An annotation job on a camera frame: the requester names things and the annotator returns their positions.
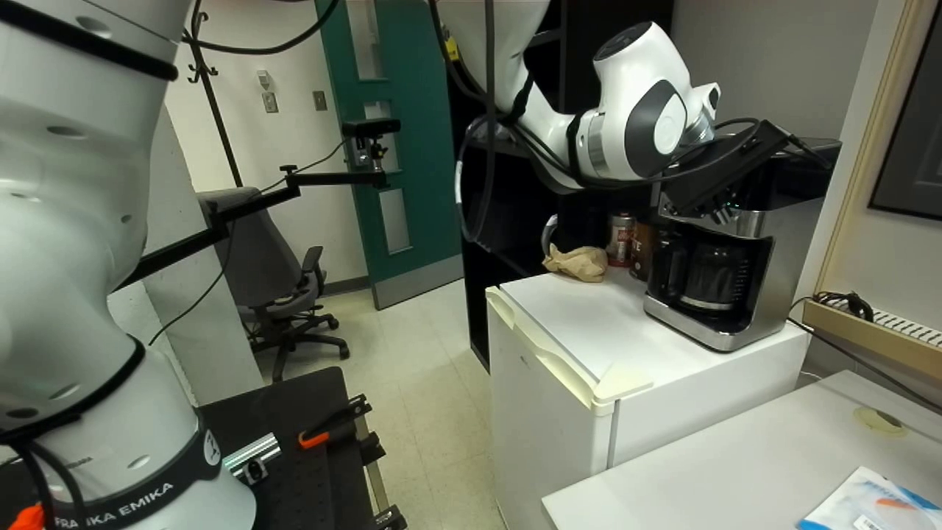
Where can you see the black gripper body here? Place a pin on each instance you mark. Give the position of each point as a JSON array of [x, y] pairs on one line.
[[753, 142]]

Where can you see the black and silver coffee maker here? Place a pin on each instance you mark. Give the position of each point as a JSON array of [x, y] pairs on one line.
[[777, 255]]

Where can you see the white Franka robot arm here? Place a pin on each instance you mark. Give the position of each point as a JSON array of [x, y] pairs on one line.
[[70, 246]]

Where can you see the brown Van Houtte coffee can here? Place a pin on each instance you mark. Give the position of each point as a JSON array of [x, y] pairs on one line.
[[646, 246]]

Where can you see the dark framed picture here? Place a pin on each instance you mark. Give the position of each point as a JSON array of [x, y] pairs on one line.
[[916, 137]]

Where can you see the beige baseboard heater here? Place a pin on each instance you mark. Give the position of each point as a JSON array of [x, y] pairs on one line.
[[886, 339]]

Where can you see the black shelving unit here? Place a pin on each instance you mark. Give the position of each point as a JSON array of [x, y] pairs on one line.
[[510, 224]]

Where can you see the white mini fridge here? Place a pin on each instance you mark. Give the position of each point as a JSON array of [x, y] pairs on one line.
[[578, 392]]

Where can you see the green door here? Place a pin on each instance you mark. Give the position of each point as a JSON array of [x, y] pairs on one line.
[[422, 177]]

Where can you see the blue and white paper packet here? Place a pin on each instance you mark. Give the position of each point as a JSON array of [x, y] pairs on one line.
[[865, 502]]

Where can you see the black office chair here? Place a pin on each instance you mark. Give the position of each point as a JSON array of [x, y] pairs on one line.
[[297, 304]]

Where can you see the orange and black clamp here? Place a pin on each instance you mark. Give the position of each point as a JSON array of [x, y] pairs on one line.
[[313, 439]]

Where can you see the black thin pole stand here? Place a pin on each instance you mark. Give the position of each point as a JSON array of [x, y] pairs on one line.
[[217, 99]]

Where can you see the black robot cart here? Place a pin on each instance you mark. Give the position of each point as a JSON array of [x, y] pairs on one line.
[[306, 482]]

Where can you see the black exterior camera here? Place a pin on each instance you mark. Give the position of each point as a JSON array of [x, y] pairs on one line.
[[372, 128]]

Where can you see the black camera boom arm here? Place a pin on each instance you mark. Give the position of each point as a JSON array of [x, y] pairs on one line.
[[326, 181]]

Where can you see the silver metal bracket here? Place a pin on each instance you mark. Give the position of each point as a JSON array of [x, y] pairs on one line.
[[251, 455]]

